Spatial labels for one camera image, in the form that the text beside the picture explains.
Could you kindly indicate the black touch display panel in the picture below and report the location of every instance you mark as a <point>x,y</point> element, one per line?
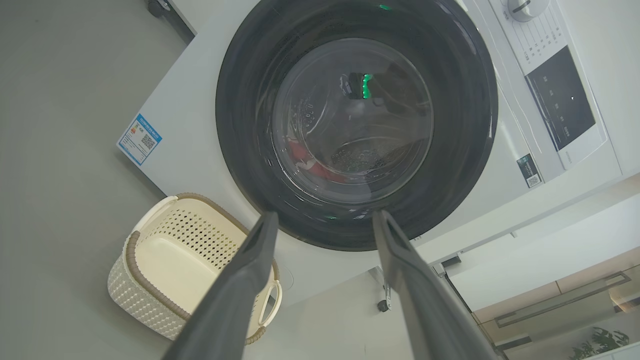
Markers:
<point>562,97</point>

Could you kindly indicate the red white striped garment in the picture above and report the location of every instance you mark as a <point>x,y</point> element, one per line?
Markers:
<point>300,150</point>

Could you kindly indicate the silver control knob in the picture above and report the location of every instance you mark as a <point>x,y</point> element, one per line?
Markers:
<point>525,9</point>

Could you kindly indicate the blue energy label sticker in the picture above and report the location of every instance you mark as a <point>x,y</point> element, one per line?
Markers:
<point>140,140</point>

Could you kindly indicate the steel washing machine drum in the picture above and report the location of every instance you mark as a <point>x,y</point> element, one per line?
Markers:
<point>360,160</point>

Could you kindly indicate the cream plastic laundry basket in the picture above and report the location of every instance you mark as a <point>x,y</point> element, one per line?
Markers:
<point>170,265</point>

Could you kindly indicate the wooden door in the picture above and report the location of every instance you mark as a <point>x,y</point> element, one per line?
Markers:
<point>575,300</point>

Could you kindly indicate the black round washer door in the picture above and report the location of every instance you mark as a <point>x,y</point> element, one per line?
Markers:
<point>465,125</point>

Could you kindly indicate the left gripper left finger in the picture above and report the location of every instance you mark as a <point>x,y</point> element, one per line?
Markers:
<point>225,300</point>

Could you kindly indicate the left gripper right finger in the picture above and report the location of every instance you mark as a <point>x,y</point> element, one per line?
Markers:
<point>430,310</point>

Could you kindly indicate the green potted plant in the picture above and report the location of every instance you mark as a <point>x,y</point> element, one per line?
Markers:
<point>602,342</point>

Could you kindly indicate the white washing machine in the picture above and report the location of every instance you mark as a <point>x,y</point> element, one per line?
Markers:
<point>195,100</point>

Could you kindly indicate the small dark QR sticker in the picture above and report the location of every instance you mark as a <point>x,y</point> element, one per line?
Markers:
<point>529,171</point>

